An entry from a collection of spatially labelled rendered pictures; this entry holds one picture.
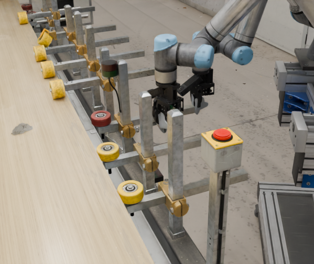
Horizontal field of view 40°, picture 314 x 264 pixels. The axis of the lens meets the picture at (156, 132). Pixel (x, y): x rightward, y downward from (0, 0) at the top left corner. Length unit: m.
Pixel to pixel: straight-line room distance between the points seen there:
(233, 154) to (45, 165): 0.74
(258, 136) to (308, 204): 1.07
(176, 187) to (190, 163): 1.71
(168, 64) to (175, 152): 0.32
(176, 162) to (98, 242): 0.32
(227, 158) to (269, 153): 2.24
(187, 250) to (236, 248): 1.03
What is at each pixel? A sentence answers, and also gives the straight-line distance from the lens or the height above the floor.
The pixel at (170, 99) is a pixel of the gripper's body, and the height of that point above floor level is 1.08.
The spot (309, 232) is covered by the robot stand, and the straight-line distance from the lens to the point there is 2.30.
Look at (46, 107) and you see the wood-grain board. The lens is 1.89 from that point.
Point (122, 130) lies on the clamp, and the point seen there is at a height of 0.85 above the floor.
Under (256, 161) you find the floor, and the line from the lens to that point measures 3.11.
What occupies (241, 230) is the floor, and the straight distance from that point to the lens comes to 2.55.
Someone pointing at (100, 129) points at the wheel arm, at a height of 0.85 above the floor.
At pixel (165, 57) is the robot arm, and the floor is 1.23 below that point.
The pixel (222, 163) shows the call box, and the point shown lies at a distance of 0.97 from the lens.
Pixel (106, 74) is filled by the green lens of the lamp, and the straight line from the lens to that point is 1.63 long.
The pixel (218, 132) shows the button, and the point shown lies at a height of 1.23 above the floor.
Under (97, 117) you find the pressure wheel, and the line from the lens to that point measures 1.75.
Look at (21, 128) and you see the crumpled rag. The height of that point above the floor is 0.91.
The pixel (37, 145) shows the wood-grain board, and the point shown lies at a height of 0.90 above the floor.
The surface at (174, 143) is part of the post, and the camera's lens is 1.24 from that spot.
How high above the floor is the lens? 1.73
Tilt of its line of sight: 30 degrees down
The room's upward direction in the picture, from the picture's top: 2 degrees counter-clockwise
